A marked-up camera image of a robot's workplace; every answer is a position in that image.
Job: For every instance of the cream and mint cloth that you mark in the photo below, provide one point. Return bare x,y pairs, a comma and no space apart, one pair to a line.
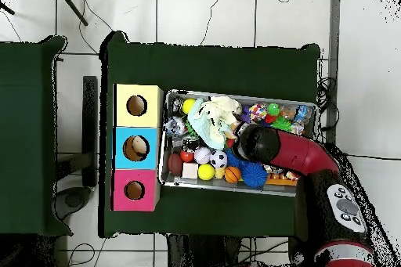
213,123

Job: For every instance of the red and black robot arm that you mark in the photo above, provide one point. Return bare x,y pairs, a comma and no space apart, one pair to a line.
300,154

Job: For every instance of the wooden box with three holes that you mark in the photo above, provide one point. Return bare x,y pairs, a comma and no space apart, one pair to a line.
150,116

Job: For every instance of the crushed silver drink can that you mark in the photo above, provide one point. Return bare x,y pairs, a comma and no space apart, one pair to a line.
190,145

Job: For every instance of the white toy baseball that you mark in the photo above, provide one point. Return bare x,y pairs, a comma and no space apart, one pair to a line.
202,155

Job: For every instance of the black and white soccer ball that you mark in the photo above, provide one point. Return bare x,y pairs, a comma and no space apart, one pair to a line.
218,159

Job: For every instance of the brown toy football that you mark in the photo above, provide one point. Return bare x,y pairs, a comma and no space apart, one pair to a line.
175,164

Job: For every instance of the orange toy basketball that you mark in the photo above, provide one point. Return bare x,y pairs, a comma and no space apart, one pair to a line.
232,175

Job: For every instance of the dark green tablecloth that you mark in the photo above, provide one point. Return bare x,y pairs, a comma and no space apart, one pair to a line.
203,66
25,138

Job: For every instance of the blue spiky rubber ball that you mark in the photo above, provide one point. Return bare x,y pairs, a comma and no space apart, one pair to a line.
254,175

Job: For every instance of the green spiky rubber toy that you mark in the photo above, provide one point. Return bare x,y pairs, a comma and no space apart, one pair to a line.
280,123

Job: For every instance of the black monitor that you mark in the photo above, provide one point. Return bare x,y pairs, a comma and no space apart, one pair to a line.
90,129

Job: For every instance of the black tripod leg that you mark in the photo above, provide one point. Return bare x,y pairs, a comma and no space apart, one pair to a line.
72,5

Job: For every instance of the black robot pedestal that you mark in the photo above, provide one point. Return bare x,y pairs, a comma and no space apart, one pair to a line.
203,254

